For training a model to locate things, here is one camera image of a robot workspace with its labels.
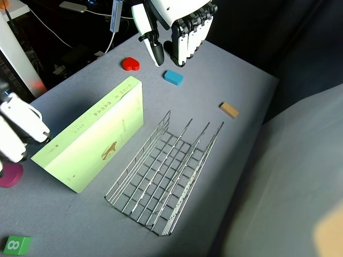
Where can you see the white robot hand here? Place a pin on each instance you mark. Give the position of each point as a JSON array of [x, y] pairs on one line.
[[185, 10], [21, 117]]

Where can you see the light green book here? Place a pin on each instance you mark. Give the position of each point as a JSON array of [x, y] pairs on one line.
[[88, 150]]

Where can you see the magenta round disc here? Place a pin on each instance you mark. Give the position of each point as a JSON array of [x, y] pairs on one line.
[[10, 175]]

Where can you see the white table leg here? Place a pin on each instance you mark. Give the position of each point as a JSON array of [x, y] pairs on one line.
[[18, 53]]

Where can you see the blue rounded block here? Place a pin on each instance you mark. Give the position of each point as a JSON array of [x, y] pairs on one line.
[[173, 77]]

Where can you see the white blue adapter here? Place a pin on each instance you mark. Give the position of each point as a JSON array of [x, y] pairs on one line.
[[115, 16]]

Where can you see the red heart block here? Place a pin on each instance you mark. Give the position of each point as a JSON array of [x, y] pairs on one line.
[[130, 64]]

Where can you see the grey table cloth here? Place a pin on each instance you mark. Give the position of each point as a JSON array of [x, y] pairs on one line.
[[67, 214]]

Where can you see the tan wooden block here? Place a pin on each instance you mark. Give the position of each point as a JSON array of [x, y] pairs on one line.
[[229, 109]]

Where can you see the white desk top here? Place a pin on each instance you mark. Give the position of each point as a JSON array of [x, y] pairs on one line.
[[13, 6]]

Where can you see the grey flat device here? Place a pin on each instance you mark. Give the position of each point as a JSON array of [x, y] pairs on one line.
[[73, 6]]

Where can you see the green number eight block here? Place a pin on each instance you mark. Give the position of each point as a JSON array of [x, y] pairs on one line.
[[16, 245]]

